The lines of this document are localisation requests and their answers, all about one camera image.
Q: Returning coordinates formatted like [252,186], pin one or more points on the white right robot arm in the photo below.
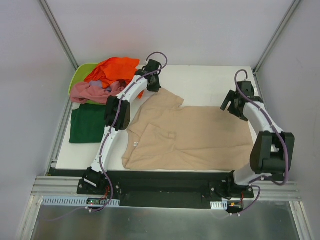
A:
[242,178]

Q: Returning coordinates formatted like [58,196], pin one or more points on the right aluminium frame post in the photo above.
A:
[295,4]

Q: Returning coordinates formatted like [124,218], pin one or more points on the left aluminium frame post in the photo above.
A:
[58,32]

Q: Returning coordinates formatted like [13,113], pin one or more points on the orange t-shirt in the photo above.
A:
[115,69]

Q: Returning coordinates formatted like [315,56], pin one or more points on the pink red t-shirt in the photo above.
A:
[82,92]

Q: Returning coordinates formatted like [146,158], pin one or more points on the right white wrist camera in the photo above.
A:
[247,82]

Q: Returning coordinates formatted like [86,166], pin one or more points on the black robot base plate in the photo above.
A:
[156,189]

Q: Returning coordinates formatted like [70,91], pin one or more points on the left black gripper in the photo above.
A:
[154,83]

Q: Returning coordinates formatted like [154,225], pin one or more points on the front aluminium cross rail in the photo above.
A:
[55,186]

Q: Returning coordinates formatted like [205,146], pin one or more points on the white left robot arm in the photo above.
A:
[117,118]

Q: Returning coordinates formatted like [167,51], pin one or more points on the lime green plastic basket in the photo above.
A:
[80,74]

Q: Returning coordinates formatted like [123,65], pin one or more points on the aluminium frame post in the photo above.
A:
[295,4]
[58,32]

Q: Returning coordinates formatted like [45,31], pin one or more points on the lavender t-shirt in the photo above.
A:
[100,84]

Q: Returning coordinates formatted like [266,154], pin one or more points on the white cable duct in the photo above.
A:
[219,205]
[74,201]

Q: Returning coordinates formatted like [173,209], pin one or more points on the left white cable duct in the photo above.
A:
[74,201]

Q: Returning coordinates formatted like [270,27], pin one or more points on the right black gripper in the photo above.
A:
[230,103]

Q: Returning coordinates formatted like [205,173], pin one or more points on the right white cable duct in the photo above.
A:
[219,205]

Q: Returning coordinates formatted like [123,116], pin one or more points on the folded dark green t-shirt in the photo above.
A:
[87,124]

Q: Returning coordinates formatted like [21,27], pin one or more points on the beige t-shirt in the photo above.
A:
[166,135]

